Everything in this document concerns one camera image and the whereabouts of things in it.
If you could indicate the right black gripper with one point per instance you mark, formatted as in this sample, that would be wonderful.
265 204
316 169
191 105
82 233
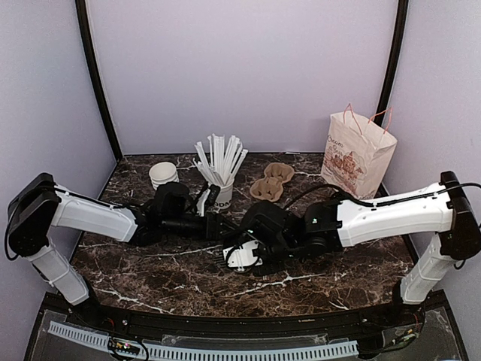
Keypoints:
270 271

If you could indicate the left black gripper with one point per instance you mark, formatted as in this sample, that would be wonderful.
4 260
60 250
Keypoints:
213 227

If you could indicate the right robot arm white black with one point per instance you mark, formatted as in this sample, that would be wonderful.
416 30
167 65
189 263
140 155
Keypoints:
276 234

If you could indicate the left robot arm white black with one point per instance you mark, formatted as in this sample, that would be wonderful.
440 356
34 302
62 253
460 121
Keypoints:
44 204

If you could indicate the white cup holding straws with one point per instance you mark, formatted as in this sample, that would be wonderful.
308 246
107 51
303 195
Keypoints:
223 200

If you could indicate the bundle of white wrapped straws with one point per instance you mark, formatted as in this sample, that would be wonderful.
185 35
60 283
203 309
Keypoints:
222 160

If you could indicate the brown pulp cup carrier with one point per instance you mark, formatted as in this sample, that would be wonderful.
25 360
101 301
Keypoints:
270 187

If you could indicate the stack of white paper cups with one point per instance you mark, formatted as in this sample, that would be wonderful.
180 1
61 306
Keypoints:
162 173

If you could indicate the white printed paper bag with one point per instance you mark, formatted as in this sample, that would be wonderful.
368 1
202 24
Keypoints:
357 153

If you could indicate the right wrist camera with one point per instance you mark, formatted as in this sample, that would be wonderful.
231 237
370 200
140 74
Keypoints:
241 258

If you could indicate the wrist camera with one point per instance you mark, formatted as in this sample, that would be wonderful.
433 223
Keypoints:
206 198
241 258

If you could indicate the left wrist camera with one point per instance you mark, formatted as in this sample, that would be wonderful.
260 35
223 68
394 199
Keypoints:
206 198

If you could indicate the white slotted cable duct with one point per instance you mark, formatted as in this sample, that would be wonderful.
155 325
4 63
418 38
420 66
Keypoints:
186 348

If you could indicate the right black frame post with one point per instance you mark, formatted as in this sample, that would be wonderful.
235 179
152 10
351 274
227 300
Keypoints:
394 54

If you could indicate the black frame post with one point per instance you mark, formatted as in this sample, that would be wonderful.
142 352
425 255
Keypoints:
394 54
95 78

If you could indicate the left black frame post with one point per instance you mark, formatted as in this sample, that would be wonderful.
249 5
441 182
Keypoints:
95 78

